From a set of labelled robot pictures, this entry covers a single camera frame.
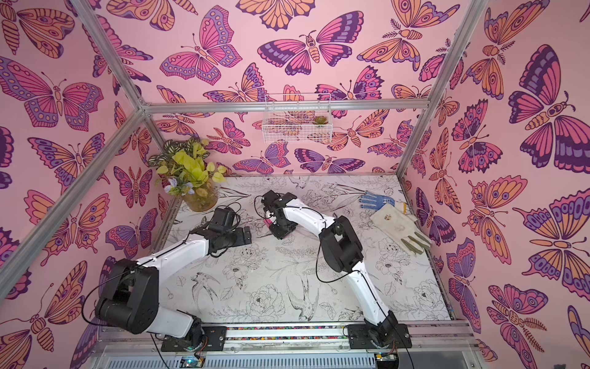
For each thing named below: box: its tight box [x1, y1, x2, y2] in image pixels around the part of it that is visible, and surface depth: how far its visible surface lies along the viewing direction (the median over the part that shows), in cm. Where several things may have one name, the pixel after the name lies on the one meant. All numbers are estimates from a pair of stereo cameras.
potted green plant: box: [148, 137, 227, 213], surface depth 99 cm
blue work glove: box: [359, 191, 396, 212], surface depth 112 cm
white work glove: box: [370, 202, 432, 256], surface depth 102 cm
